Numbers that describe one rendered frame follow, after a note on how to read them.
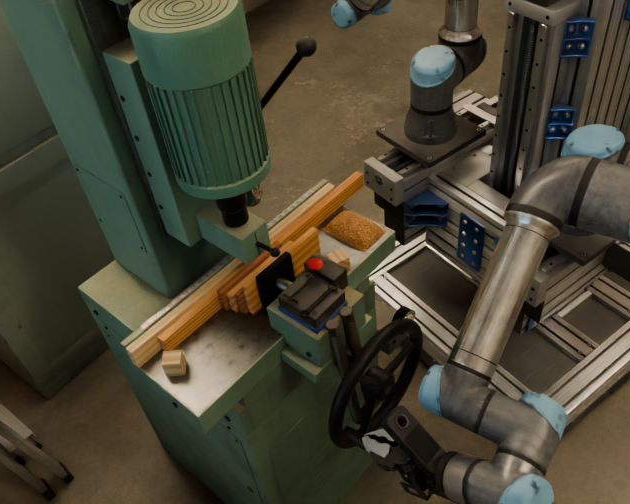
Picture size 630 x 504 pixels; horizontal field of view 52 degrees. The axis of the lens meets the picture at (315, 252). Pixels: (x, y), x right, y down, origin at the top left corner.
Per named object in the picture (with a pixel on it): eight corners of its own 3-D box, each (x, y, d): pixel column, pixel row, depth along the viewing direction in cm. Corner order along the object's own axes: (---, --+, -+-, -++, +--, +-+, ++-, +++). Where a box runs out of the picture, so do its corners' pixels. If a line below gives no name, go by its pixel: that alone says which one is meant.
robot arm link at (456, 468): (455, 485, 96) (484, 445, 100) (432, 476, 100) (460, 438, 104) (473, 518, 99) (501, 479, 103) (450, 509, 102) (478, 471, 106)
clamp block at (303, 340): (320, 370, 124) (316, 342, 118) (270, 336, 131) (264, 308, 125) (367, 322, 132) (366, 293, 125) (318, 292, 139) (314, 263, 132)
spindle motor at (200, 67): (221, 215, 110) (176, 45, 88) (157, 178, 119) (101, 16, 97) (291, 162, 118) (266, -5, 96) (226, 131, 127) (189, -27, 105)
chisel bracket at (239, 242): (249, 271, 129) (241, 241, 123) (202, 242, 136) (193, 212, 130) (274, 250, 133) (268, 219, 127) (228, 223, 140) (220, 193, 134)
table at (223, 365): (239, 465, 115) (232, 449, 111) (135, 377, 131) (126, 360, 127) (431, 266, 145) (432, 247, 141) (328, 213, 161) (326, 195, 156)
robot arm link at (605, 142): (565, 161, 154) (576, 112, 145) (624, 176, 148) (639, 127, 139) (548, 189, 148) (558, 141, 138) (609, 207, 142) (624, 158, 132)
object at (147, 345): (138, 368, 125) (131, 353, 122) (132, 363, 126) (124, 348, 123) (336, 201, 154) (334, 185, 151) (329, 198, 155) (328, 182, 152)
